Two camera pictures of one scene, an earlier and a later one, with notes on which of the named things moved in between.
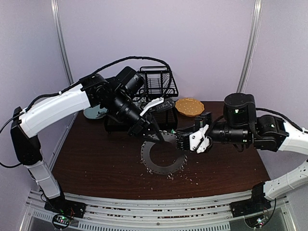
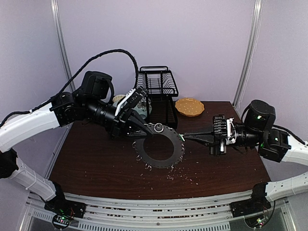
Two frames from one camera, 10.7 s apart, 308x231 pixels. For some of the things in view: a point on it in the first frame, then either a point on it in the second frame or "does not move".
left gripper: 141,127 -> 121,123
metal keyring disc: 178,165 -> 175,158
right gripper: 184,141 -> 219,138
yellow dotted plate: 189,106 does not move
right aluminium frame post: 246,69 does not move
